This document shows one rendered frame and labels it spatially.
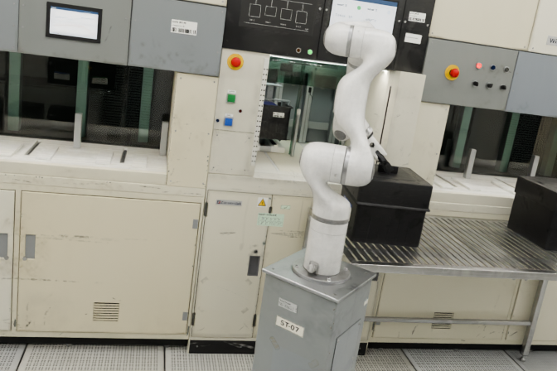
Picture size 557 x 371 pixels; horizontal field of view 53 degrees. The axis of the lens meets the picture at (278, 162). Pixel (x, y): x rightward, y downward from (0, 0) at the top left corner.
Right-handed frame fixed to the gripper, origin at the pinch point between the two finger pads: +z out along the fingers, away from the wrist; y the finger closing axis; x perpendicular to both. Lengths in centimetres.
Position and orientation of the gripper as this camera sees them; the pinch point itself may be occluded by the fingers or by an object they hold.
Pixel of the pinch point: (386, 166)
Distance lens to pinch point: 227.4
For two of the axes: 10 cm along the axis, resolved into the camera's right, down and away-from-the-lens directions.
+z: 6.0, 7.6, 2.6
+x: -7.9, 6.0, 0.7
